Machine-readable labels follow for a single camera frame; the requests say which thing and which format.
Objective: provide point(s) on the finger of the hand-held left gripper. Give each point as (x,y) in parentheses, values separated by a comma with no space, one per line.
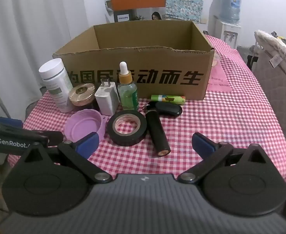
(52,136)
(8,122)

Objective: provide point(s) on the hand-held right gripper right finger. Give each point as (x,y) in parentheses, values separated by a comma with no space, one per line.
(202,143)

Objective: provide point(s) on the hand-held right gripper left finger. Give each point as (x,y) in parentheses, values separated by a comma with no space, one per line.
(88,143)

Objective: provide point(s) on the purple plastic lid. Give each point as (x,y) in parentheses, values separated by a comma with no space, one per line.
(84,124)

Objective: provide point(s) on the black electrical tape roll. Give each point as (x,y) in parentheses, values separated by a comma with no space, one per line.
(127,141)

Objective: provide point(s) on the white charger plug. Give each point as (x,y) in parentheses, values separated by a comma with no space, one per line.
(106,100)

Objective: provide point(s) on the black cylindrical tube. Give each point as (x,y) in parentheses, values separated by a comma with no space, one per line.
(156,131)

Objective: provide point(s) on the black key fob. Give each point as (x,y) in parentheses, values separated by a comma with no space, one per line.
(168,109)

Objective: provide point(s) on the white pill bottle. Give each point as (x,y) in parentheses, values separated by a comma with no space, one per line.
(55,82)

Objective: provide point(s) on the green bag roll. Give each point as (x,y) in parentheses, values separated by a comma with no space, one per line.
(168,99)

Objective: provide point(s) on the green glass dropper bottle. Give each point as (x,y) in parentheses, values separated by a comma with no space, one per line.
(127,92)

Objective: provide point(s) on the brown cardboard box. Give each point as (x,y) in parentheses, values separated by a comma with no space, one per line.
(157,61)

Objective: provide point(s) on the red checked tablecloth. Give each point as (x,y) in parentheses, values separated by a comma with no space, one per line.
(230,117)

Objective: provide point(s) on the gold lidded jar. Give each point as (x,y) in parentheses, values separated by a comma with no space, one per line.
(82,93)

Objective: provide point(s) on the pink paper card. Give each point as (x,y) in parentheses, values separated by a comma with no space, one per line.
(218,78)

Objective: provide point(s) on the white curtain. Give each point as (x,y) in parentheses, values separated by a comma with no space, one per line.
(23,41)

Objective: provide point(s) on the quilted grey sofa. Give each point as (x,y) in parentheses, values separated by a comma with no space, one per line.
(274,82)

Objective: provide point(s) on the white water dispenser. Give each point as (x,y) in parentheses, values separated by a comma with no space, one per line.
(227,33)

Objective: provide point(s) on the blue water bottle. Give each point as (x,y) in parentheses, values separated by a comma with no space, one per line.
(230,4)

